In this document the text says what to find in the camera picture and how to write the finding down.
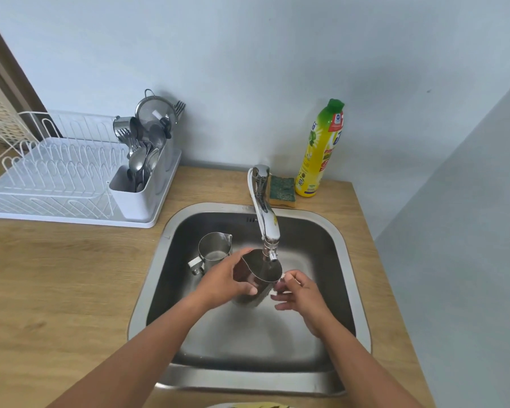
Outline brown window frame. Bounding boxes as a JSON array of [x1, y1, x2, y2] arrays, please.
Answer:
[[0, 7, 63, 141]]

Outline steel jug with dark inside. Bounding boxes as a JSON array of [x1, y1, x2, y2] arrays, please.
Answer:
[[232, 249, 300, 309]]

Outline chrome faucet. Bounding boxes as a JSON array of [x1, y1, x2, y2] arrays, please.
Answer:
[[247, 164, 281, 263]]

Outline person's right hand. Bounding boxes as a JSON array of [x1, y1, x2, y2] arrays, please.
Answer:
[[270, 269, 333, 339]]

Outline steel cup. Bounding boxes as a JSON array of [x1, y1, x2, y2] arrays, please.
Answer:
[[112, 116, 144, 143]]

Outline steel jug with white handle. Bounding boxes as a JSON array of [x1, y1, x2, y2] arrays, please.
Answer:
[[188, 232, 233, 277]]

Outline green and yellow sponge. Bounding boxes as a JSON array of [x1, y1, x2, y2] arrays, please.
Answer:
[[268, 175, 297, 209]]

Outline person's left forearm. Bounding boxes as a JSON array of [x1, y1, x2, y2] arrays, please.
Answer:
[[47, 291, 213, 408]]

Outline bunch of steel cutlery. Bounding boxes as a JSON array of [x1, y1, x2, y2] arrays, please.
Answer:
[[116, 123, 167, 194]]

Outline person's right forearm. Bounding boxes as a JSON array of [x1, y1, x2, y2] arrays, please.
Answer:
[[308, 315, 423, 408]]

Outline yellow dish soap bottle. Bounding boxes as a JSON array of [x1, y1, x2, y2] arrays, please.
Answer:
[[294, 98, 346, 198]]

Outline stainless steel sink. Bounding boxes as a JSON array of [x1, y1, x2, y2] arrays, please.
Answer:
[[127, 202, 373, 398]]

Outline white cutlery holder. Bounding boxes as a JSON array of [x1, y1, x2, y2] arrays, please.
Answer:
[[108, 138, 176, 224]]

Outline white drain tray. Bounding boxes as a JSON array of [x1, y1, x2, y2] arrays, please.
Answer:
[[0, 146, 183, 229]]

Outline steel mesh strainer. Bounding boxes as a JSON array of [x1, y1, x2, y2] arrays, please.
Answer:
[[135, 89, 179, 140]]

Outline person's left hand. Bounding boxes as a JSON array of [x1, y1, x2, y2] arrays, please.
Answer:
[[195, 248, 259, 312]]

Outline white wire dish rack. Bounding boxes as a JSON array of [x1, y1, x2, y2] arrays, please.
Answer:
[[0, 110, 131, 221]]

